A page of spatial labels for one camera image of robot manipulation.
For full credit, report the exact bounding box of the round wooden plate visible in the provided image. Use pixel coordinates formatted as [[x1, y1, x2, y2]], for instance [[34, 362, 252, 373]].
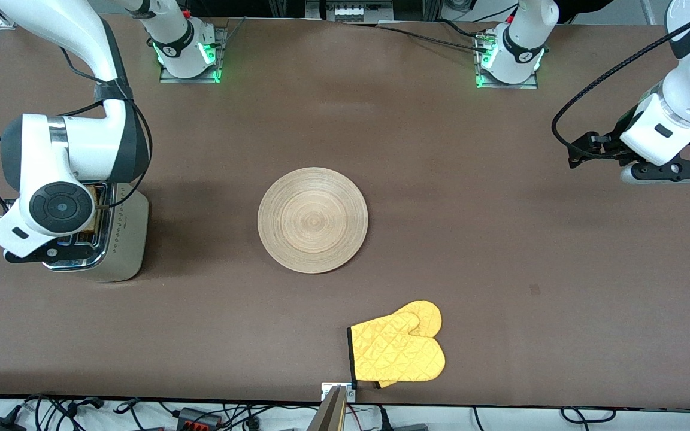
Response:
[[257, 167, 369, 274]]

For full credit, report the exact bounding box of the silver two-slot toaster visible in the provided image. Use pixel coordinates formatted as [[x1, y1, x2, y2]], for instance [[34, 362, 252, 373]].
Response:
[[43, 181, 150, 283]]

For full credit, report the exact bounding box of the yellow quilted oven mitt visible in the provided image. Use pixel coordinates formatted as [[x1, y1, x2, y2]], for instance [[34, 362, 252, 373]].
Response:
[[347, 300, 446, 389]]

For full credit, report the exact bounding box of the grey power strip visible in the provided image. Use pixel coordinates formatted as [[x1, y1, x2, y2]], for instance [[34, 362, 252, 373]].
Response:
[[325, 0, 395, 23]]

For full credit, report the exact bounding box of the red and black connector block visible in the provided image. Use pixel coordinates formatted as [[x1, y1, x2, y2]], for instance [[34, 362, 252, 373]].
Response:
[[176, 407, 223, 431]]

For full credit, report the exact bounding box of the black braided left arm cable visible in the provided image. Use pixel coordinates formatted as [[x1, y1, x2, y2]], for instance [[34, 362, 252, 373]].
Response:
[[552, 3, 690, 160]]

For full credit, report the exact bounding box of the black table cable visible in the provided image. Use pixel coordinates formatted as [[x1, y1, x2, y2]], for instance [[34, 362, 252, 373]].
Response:
[[377, 23, 489, 52]]

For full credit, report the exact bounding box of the white metal bracket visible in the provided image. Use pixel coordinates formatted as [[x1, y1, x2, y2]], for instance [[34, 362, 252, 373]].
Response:
[[321, 382, 356, 403]]

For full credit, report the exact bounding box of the aluminium profile post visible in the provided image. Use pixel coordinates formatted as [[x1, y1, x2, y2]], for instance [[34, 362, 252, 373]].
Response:
[[306, 385, 349, 431]]

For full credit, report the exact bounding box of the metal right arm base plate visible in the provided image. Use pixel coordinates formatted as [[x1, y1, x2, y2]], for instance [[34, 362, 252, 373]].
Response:
[[159, 27, 226, 84]]

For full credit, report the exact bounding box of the black cable connector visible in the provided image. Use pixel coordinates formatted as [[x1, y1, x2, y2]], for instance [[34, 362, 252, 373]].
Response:
[[65, 396, 105, 417]]

